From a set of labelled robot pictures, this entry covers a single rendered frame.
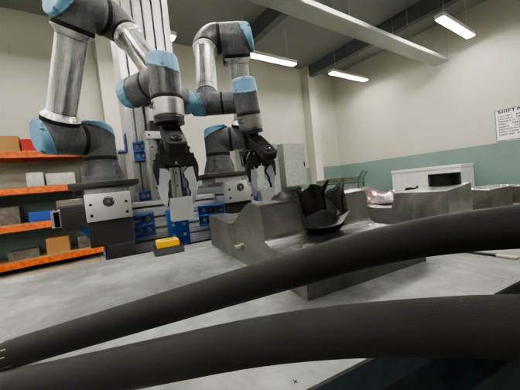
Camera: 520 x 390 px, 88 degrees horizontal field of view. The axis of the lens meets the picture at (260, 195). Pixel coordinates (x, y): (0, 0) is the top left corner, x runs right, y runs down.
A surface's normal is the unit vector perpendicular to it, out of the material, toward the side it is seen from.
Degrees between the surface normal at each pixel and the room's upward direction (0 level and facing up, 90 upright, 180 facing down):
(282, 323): 28
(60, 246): 90
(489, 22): 90
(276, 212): 83
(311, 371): 0
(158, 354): 52
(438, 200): 90
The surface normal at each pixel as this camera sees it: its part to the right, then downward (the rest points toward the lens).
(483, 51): -0.81, 0.11
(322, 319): -0.36, -0.82
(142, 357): -0.26, -0.56
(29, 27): 0.57, -0.03
